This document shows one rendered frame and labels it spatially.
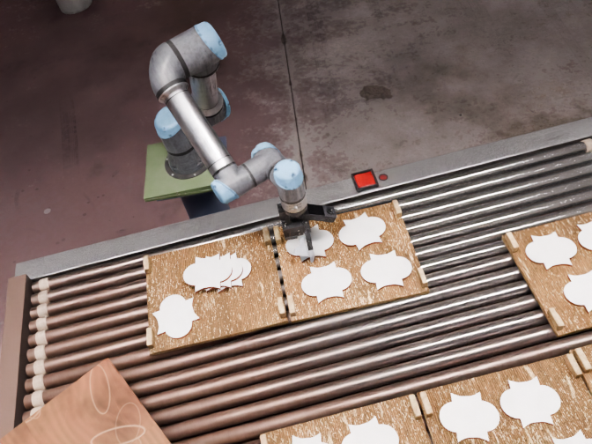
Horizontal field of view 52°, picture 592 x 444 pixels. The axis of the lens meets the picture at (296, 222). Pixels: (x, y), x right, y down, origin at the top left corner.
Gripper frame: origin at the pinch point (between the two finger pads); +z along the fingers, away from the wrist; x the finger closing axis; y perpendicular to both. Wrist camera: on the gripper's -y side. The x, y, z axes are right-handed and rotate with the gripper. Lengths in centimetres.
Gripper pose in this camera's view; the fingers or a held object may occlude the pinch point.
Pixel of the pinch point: (309, 243)
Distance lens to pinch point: 189.3
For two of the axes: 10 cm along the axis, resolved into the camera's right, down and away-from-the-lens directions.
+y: -9.8, 2.2, 0.0
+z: 1.4, 6.1, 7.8
